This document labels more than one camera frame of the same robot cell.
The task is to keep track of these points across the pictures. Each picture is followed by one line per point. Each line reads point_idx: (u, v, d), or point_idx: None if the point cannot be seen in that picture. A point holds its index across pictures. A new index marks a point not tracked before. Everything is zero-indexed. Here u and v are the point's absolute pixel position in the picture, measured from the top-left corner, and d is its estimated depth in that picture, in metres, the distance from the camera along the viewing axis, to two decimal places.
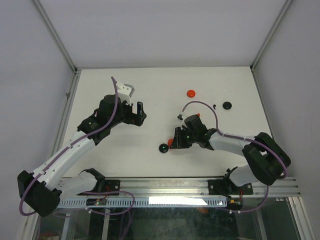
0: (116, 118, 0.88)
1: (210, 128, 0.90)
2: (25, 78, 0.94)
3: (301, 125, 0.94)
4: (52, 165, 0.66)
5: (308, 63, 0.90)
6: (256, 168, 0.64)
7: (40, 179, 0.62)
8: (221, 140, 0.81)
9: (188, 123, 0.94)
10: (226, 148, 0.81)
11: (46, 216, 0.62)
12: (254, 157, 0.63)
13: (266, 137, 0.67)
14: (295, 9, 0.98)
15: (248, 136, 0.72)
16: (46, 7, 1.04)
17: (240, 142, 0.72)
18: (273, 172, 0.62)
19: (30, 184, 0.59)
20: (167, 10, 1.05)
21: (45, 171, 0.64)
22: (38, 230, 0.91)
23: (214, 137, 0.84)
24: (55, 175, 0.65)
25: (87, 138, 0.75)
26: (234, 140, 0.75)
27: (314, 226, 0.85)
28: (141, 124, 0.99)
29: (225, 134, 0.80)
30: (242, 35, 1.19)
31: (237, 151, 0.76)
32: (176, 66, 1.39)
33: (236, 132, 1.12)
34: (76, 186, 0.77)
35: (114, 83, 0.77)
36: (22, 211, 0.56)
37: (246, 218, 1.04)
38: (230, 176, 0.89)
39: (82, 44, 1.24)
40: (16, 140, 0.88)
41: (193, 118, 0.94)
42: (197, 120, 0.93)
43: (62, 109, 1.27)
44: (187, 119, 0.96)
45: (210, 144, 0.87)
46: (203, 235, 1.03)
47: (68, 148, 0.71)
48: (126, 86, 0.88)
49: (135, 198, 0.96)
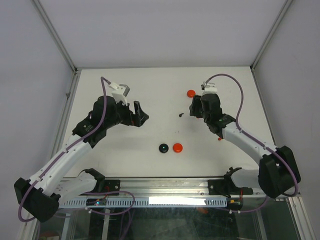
0: (112, 119, 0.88)
1: (227, 115, 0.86)
2: (24, 78, 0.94)
3: (301, 125, 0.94)
4: (48, 171, 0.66)
5: (308, 63, 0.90)
6: (267, 180, 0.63)
7: (37, 186, 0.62)
8: (236, 135, 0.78)
9: (205, 103, 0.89)
10: (236, 143, 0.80)
11: (46, 220, 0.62)
12: (269, 170, 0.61)
13: (287, 152, 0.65)
14: (295, 9, 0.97)
15: (270, 146, 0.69)
16: (46, 6, 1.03)
17: (259, 149, 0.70)
18: (281, 188, 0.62)
19: (27, 191, 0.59)
20: (167, 10, 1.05)
21: (41, 177, 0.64)
22: (38, 231, 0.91)
23: (230, 129, 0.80)
24: (52, 181, 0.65)
25: (83, 142, 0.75)
26: (253, 143, 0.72)
27: (314, 226, 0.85)
28: (141, 124, 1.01)
29: (242, 131, 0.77)
30: (242, 35, 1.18)
31: (249, 152, 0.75)
32: (176, 66, 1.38)
33: (247, 114, 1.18)
34: (75, 188, 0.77)
35: (103, 86, 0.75)
36: (21, 217, 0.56)
37: (245, 218, 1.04)
38: (232, 175, 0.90)
39: (82, 44, 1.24)
40: (16, 140, 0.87)
41: (213, 99, 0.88)
42: (214, 97, 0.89)
43: (62, 109, 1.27)
44: (206, 97, 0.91)
45: (222, 130, 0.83)
46: (203, 235, 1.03)
47: (64, 153, 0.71)
48: (121, 86, 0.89)
49: (135, 198, 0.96)
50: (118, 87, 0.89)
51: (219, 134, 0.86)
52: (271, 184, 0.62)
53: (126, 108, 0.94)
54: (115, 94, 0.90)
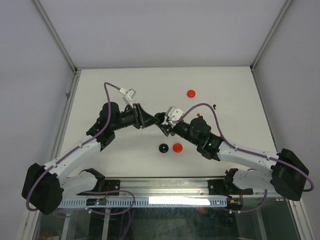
0: (117, 122, 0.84)
1: (216, 137, 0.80)
2: (24, 77, 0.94)
3: (301, 124, 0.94)
4: (62, 159, 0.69)
5: (308, 63, 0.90)
6: (285, 189, 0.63)
7: (52, 171, 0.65)
8: (234, 155, 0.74)
9: (198, 132, 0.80)
10: (235, 162, 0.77)
11: (47, 213, 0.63)
12: (283, 181, 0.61)
13: (289, 155, 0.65)
14: (295, 9, 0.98)
15: (272, 155, 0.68)
16: (46, 6, 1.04)
17: (263, 161, 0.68)
18: (299, 189, 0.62)
19: (41, 175, 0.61)
20: (167, 9, 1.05)
21: (56, 164, 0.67)
22: (38, 230, 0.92)
23: (224, 150, 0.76)
24: (65, 170, 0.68)
25: (96, 141, 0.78)
26: (253, 157, 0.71)
27: (314, 226, 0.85)
28: (147, 125, 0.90)
29: (238, 148, 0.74)
30: (242, 36, 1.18)
31: (253, 167, 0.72)
32: (175, 66, 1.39)
33: (246, 114, 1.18)
34: (77, 185, 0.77)
35: (106, 90, 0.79)
36: (28, 206, 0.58)
37: (246, 218, 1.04)
38: (233, 182, 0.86)
39: (82, 43, 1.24)
40: (16, 140, 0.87)
41: (203, 126, 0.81)
42: (203, 122, 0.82)
43: (63, 109, 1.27)
44: (196, 124, 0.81)
45: (217, 155, 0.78)
46: (203, 235, 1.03)
47: (79, 148, 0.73)
48: (129, 90, 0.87)
49: (135, 198, 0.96)
50: (126, 91, 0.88)
51: (214, 157, 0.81)
52: (291, 192, 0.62)
53: (133, 112, 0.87)
54: (123, 98, 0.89)
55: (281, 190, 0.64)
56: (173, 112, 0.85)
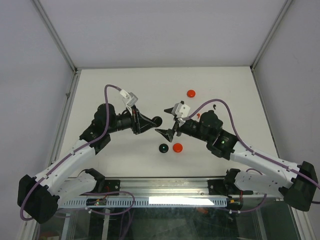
0: (113, 125, 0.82)
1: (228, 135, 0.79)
2: (24, 77, 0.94)
3: (301, 125, 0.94)
4: (54, 170, 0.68)
5: (308, 63, 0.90)
6: (295, 198, 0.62)
7: (43, 183, 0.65)
8: (249, 158, 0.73)
9: (209, 127, 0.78)
10: (249, 165, 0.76)
11: (43, 222, 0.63)
12: (296, 189, 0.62)
13: (308, 168, 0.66)
14: (296, 8, 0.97)
15: (293, 167, 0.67)
16: (45, 6, 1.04)
17: (283, 172, 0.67)
18: (309, 200, 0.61)
19: (33, 187, 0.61)
20: (166, 10, 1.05)
21: (48, 175, 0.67)
22: (38, 230, 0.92)
23: (240, 152, 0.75)
24: (57, 180, 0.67)
25: (89, 147, 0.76)
26: (273, 165, 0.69)
27: (314, 226, 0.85)
28: (142, 131, 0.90)
29: (256, 153, 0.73)
30: (242, 36, 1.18)
31: (267, 174, 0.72)
32: (175, 66, 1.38)
33: (246, 114, 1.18)
34: (74, 189, 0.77)
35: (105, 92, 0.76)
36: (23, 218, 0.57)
37: (246, 218, 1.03)
38: (234, 182, 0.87)
39: (82, 43, 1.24)
40: (16, 140, 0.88)
41: (214, 121, 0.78)
42: (214, 117, 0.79)
43: (62, 109, 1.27)
44: (206, 119, 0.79)
45: (229, 154, 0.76)
46: (203, 235, 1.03)
47: (71, 155, 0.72)
48: (130, 96, 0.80)
49: (135, 198, 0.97)
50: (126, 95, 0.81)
51: (225, 156, 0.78)
52: (300, 201, 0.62)
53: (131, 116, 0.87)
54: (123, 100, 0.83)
55: (290, 199, 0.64)
56: (181, 109, 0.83)
